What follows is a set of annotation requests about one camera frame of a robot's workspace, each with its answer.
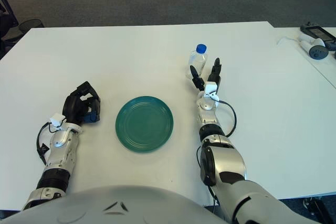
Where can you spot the green round plate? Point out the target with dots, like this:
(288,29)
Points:
(144,124)

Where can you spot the clear bottle with blue cap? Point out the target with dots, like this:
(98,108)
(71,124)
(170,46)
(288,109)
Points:
(197,60)

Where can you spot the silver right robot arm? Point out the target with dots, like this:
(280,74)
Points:
(223,161)

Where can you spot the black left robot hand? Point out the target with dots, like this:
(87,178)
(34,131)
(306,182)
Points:
(73,106)

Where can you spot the white and grey VR controller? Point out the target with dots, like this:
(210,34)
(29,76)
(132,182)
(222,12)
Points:
(317,51)

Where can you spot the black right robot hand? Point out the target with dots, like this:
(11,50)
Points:
(215,73)

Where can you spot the black office chair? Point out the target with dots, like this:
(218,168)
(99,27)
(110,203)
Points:
(6,22)

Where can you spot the grey robot torso shell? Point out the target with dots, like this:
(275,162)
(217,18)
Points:
(105,208)

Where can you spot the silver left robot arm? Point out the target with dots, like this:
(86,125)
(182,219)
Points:
(59,145)

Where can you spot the black handheld remote with screen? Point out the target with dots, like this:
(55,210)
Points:
(316,32)

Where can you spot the black table base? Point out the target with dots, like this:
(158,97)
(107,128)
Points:
(315,208)

